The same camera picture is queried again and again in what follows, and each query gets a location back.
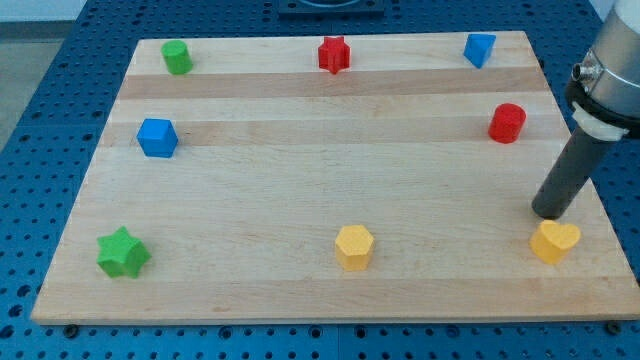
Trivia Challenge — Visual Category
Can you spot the yellow heart block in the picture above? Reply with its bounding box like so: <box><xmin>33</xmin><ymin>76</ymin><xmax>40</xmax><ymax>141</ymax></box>
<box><xmin>529</xmin><ymin>220</ymin><xmax>582</xmax><ymax>265</ymax></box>

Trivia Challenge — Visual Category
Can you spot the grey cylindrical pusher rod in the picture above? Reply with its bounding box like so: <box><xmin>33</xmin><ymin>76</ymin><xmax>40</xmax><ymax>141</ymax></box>
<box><xmin>531</xmin><ymin>127</ymin><xmax>616</xmax><ymax>220</ymax></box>

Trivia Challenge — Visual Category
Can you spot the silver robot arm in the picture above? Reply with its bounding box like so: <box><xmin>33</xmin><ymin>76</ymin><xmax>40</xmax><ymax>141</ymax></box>
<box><xmin>565</xmin><ymin>0</ymin><xmax>639</xmax><ymax>141</ymax></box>

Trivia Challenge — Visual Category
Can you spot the yellow hexagon block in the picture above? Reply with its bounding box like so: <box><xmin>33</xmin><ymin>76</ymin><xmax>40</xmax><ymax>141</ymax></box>
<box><xmin>335</xmin><ymin>225</ymin><xmax>375</xmax><ymax>271</ymax></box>

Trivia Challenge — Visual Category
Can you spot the wooden board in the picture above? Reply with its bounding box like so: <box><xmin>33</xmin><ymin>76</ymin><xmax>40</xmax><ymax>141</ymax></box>
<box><xmin>31</xmin><ymin>31</ymin><xmax>639</xmax><ymax>325</ymax></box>

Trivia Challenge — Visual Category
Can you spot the red star block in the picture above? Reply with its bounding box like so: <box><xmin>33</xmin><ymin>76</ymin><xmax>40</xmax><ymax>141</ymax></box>
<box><xmin>318</xmin><ymin>36</ymin><xmax>351</xmax><ymax>74</ymax></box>

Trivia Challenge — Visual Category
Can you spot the blue cube block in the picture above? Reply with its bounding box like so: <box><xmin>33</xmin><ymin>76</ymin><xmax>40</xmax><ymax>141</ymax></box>
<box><xmin>136</xmin><ymin>118</ymin><xmax>178</xmax><ymax>158</ymax></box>

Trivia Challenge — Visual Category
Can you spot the green cylinder block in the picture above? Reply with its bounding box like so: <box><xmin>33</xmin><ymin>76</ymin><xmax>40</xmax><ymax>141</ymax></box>
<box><xmin>161</xmin><ymin>40</ymin><xmax>193</xmax><ymax>75</ymax></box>

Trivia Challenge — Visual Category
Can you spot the red cylinder block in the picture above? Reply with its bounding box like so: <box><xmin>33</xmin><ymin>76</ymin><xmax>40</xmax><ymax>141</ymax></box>
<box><xmin>488</xmin><ymin>103</ymin><xmax>526</xmax><ymax>144</ymax></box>

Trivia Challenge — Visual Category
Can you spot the blue triangle block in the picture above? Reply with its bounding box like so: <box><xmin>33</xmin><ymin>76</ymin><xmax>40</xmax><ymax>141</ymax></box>
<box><xmin>463</xmin><ymin>33</ymin><xmax>497</xmax><ymax>69</ymax></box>

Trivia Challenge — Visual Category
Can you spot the green star block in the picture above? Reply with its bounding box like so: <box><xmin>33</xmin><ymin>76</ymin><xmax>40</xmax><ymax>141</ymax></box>
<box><xmin>96</xmin><ymin>226</ymin><xmax>151</xmax><ymax>278</ymax></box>

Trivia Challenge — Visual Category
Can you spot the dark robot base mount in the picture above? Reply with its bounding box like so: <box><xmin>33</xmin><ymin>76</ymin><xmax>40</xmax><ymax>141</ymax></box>
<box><xmin>276</xmin><ymin>0</ymin><xmax>386</xmax><ymax>18</ymax></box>

